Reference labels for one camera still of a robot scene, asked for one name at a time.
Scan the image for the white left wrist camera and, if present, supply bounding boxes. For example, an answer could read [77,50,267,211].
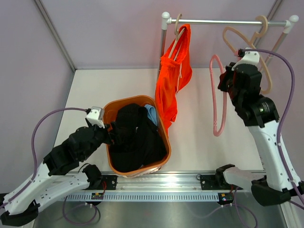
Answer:
[85,106,105,129]

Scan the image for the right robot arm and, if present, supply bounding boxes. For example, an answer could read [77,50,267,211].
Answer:
[215,62,304,206]

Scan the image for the orange plastic basket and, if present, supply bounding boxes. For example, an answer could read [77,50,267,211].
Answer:
[103,95,171,178]

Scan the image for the white slotted cable duct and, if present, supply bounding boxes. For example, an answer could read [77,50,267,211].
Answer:
[67,191,219,202]

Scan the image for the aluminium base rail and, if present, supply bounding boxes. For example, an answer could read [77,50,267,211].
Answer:
[100,171,236,192]

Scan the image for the metal clothes rack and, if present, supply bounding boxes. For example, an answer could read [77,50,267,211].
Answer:
[158,11,299,72]

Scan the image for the beige wooden hanger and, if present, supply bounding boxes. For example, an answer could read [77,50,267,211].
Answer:
[169,13,184,58]

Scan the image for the light blue shorts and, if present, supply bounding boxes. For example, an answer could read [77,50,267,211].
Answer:
[144,104,158,126]

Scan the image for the black shorts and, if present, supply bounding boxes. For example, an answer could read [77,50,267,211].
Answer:
[109,103,167,173]

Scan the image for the pink hanger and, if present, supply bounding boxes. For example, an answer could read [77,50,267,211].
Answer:
[209,54,227,137]

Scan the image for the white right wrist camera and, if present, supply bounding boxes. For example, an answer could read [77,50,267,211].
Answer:
[232,48,260,71]

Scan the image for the orange shorts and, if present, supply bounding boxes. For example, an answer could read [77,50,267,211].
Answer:
[155,24,192,132]

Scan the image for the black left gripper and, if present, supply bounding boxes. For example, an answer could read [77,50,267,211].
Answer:
[81,121,128,161]

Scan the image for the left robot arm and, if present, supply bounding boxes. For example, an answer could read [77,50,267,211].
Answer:
[0,124,112,227]

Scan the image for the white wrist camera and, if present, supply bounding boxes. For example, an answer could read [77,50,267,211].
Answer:
[232,48,260,71]
[85,106,105,129]

